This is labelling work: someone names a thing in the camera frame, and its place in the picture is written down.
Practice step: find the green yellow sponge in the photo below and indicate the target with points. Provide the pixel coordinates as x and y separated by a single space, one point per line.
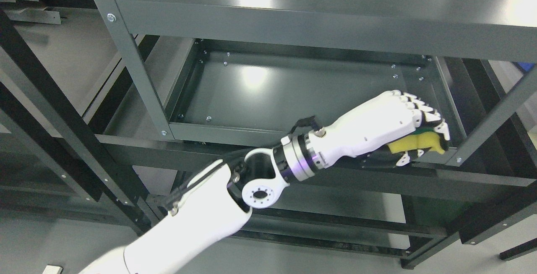
424 139

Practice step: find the white robot forearm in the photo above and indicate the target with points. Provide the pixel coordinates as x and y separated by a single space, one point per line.
219 200

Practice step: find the black metal rack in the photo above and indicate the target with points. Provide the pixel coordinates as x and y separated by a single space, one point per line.
104 161

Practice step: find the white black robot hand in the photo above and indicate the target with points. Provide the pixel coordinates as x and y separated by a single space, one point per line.
373 129

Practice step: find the grey metal shelf unit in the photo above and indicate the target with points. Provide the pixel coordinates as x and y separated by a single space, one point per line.
240 72

